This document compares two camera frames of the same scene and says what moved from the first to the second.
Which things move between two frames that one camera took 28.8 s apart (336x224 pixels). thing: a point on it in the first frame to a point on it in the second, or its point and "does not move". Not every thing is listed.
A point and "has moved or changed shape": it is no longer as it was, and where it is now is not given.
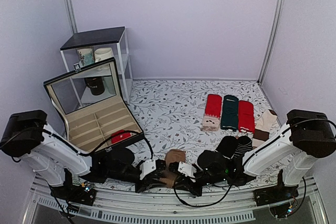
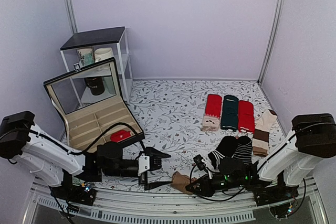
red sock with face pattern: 211,119 does not move
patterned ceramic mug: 86,56 does not move
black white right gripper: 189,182 to 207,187
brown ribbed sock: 172,156 has moved or changed shape
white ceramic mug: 102,54 does not move
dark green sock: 229,113 does not move
